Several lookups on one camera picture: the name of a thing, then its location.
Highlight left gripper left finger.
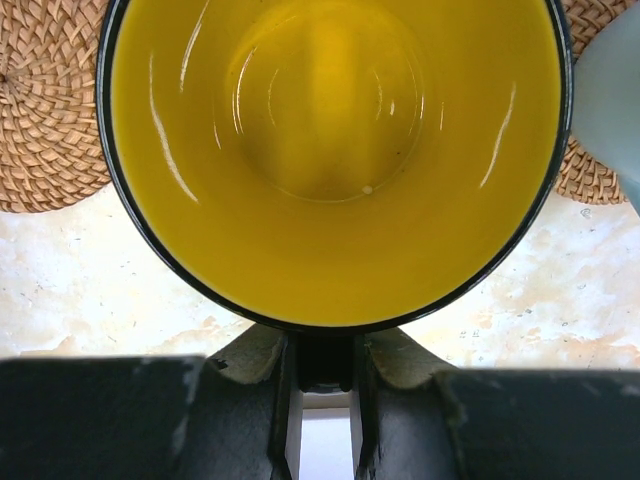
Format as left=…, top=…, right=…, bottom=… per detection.
left=1, top=327, right=300, bottom=479

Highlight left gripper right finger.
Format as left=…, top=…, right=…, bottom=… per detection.
left=351, top=329, right=639, bottom=479

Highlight yellow translucent mug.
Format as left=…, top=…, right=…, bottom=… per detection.
left=94, top=0, right=575, bottom=394

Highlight light cork coaster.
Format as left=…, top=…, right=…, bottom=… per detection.
left=1, top=0, right=111, bottom=213
left=554, top=0, right=635, bottom=206

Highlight white mug blue handle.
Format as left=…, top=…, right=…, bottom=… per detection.
left=572, top=4, right=639, bottom=209

